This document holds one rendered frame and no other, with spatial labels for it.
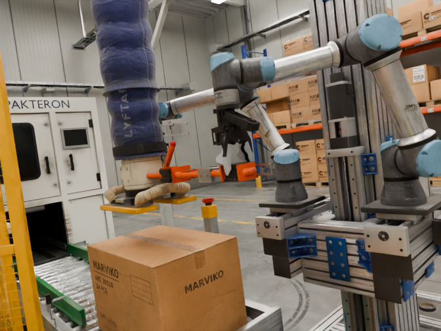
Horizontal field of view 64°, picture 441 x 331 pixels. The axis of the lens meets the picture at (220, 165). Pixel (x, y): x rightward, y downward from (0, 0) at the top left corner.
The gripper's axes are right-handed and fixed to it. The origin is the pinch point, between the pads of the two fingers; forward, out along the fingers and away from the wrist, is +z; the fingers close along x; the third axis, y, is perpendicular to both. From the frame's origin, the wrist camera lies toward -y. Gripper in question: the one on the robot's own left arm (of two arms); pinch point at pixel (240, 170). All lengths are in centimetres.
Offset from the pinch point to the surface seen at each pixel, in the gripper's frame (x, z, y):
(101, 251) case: 19, 30, 72
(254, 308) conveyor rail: -31, 65, 35
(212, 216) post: -49, 30, 79
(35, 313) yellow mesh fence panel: 43, 55, 97
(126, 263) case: 19, 32, 49
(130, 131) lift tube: 8, -19, 52
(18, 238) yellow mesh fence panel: 45, 20, 98
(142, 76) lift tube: 1, -40, 49
